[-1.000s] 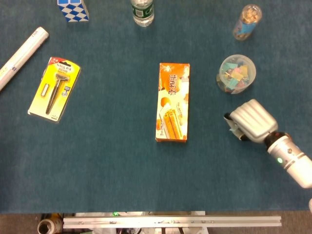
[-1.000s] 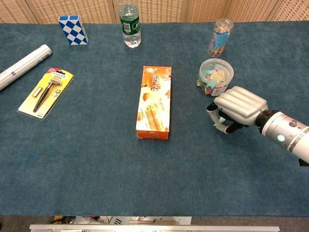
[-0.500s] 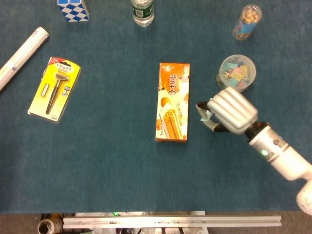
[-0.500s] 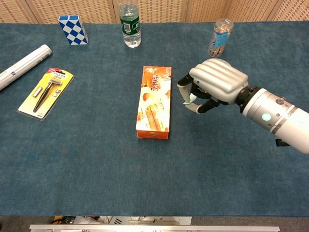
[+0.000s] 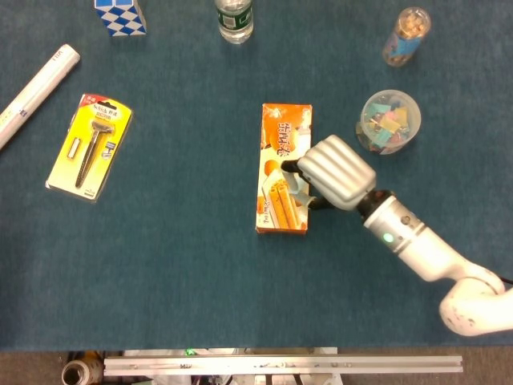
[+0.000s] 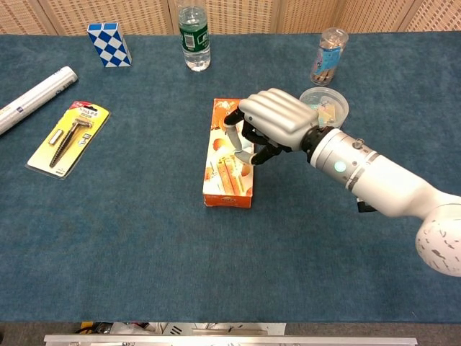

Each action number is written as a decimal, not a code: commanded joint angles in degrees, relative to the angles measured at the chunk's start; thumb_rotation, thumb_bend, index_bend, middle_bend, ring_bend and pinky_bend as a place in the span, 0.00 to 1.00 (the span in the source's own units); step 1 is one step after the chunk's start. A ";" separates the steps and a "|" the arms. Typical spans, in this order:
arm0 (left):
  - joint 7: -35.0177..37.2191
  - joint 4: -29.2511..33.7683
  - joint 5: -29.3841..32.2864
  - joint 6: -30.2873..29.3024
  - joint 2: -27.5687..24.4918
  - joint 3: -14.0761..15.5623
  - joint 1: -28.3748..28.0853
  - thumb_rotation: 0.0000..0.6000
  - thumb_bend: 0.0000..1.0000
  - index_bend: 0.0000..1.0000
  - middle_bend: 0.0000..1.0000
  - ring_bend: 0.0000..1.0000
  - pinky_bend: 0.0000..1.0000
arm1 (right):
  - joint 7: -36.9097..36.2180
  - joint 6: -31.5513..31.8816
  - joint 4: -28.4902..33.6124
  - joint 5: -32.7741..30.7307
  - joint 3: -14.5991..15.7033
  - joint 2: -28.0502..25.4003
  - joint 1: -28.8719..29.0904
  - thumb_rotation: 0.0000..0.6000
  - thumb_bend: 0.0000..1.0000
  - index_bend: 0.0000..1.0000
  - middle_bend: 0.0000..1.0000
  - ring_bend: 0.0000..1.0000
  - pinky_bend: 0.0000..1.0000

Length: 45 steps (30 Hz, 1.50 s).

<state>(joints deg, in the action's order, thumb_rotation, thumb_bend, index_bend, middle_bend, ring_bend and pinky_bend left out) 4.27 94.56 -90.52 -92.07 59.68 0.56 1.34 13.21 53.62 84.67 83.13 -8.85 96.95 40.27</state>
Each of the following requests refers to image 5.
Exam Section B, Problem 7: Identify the aluminium profile rail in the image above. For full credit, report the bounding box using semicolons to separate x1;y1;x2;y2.
103;355;464;377

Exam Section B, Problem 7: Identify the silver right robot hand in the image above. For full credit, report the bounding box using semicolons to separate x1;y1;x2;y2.
280;134;378;213

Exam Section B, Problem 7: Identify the blue felt table cloth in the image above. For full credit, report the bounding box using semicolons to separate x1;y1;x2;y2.
0;0;513;352

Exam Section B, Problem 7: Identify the orange snack box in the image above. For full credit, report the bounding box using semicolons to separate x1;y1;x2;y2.
255;103;313;236

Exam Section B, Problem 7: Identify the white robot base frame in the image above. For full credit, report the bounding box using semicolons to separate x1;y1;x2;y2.
123;347;341;385

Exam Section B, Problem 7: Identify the blue white snake cube puzzle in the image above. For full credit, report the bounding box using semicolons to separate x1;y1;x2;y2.
94;0;147;38

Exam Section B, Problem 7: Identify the clear plastic water bottle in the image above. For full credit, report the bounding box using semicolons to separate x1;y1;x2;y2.
214;0;255;45

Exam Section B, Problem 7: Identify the razor in yellow blister pack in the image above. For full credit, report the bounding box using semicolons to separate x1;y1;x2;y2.
45;93;133;201

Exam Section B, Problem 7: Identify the clear tube of wooden pegs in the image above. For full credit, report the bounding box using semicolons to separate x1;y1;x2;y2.
382;6;432;68

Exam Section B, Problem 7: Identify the clear jar of binder clips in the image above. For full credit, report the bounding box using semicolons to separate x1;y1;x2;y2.
355;89;422;156

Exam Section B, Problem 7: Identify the white rolled paper tube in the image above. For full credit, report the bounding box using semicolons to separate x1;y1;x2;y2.
0;43;81;152

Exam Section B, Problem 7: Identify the small light blue paper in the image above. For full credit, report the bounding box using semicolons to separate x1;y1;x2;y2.
280;168;314;208

